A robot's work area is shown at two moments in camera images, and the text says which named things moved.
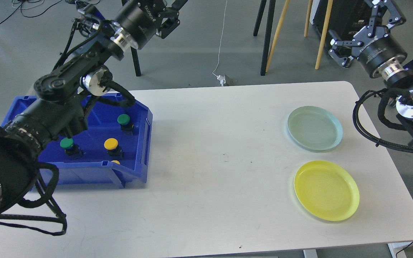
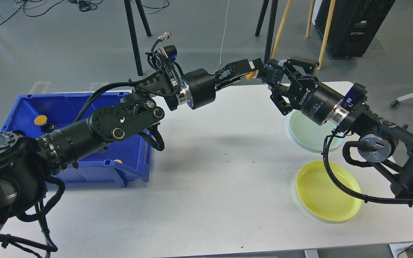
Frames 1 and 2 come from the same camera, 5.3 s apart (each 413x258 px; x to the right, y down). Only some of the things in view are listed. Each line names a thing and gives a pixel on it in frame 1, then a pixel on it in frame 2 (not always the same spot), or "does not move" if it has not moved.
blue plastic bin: (114, 148) does not move
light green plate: (315, 129) does not move
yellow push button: (114, 151) → (252, 75)
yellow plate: (327, 190) does not move
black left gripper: (139, 19) → (198, 87)
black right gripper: (374, 44) → (315, 100)
